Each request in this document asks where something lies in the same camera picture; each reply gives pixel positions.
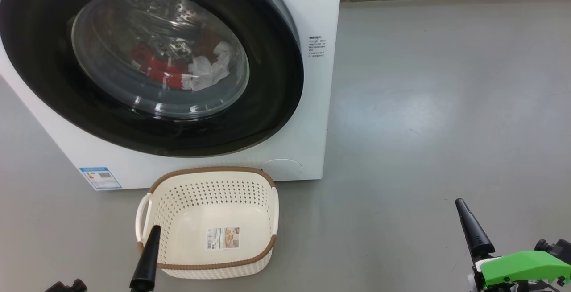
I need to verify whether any stainless steel washing machine drum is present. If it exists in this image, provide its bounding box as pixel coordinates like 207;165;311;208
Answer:
74;0;248;119

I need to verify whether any blue energy label sticker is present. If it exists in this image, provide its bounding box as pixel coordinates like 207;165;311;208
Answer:
79;167;122;190

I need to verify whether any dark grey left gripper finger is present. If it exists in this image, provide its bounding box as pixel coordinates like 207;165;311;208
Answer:
129;226;161;292

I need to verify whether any red and white garment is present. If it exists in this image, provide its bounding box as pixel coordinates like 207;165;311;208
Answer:
182;31;235;91

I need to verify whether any white front-load washing machine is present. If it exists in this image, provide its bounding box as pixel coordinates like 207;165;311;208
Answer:
0;0;343;191

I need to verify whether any printed product label sticker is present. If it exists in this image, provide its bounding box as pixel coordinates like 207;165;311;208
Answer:
206;226;241;250

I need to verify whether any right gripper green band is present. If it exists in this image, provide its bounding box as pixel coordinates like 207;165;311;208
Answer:
455;198;571;292

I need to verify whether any cream laundry basket brown rim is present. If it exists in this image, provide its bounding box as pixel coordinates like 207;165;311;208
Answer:
135;166;280;280

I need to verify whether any round black-rimmed glass washer door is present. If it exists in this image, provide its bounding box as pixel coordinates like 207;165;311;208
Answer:
0;0;305;157

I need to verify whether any red mesh garment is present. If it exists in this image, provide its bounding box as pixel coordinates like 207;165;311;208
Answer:
130;45;188;88

